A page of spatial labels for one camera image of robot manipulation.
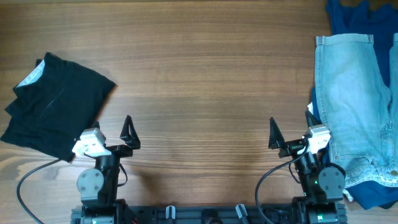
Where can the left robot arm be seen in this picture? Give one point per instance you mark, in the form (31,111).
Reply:
(98,186)

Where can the black folded t-shirt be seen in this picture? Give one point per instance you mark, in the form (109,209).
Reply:
(54,104)

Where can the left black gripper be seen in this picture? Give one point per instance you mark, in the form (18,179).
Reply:
(132,140)

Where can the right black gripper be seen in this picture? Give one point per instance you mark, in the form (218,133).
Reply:
(294,147)

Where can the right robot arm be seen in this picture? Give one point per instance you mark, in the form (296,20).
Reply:
(322,183)

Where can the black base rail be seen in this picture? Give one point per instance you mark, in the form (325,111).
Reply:
(205,214)

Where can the light blue denim shorts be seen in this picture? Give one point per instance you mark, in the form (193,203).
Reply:
(357,107)

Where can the dark blue t-shirt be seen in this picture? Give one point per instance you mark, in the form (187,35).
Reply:
(382,25)

